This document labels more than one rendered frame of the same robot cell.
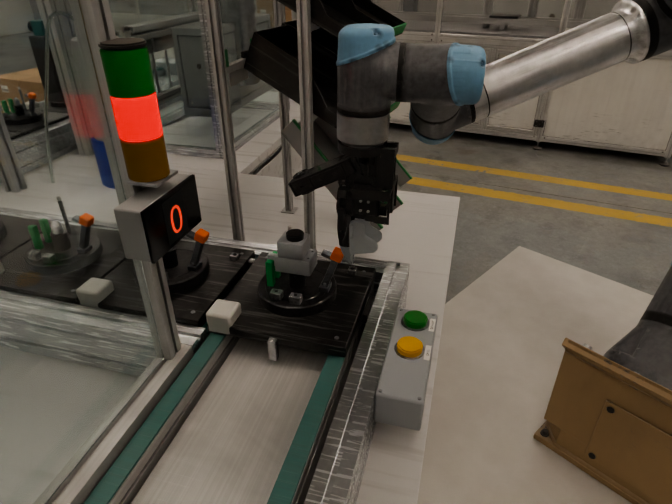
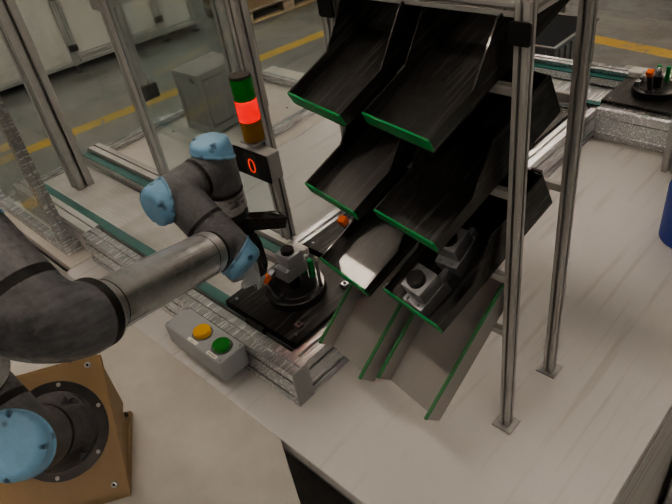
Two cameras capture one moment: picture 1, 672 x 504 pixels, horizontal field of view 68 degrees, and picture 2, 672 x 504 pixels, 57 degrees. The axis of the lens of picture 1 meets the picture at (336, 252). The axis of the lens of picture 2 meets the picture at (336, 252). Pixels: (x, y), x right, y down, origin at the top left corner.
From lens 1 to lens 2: 168 cm
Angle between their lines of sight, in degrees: 94
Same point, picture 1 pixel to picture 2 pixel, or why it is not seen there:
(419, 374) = (181, 329)
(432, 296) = (296, 433)
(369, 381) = (197, 306)
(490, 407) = (167, 404)
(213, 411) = not seen: hidden behind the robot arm
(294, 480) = not seen: hidden behind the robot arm
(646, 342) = (58, 398)
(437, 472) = (159, 356)
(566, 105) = not seen: outside the picture
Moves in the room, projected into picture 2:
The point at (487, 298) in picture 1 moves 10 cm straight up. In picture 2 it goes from (262, 481) to (251, 450)
